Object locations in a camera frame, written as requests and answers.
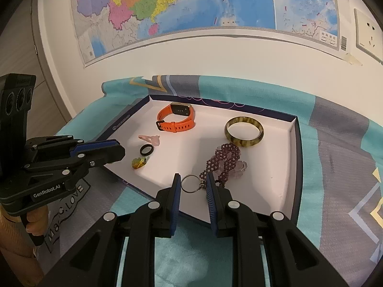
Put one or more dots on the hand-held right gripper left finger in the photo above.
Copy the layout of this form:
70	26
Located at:
176	203

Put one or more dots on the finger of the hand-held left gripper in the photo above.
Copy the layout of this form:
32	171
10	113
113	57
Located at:
95	146
107	157

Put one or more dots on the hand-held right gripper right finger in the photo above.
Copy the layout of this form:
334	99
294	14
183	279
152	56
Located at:
211	203

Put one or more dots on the green leaf charm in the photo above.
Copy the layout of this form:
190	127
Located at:
139	163

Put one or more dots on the pink hair clip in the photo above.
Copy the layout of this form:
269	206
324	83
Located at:
152	140

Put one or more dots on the white box with navy rim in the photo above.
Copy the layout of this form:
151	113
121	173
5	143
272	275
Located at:
269	170

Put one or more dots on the person's left hand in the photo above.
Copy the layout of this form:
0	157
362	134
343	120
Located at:
37	221

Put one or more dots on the tortoiseshell bangle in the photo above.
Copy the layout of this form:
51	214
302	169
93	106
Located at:
244	144

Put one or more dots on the orange smartwatch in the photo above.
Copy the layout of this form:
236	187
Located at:
179	125

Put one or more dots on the teal and grey patterned blanket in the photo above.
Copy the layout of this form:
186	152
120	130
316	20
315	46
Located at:
329	170

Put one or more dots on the beige tape piece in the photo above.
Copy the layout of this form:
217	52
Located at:
353	59

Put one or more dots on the colourful wall map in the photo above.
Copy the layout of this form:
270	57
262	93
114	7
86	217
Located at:
179	6

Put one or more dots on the white wall socket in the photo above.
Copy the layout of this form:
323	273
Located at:
368	33

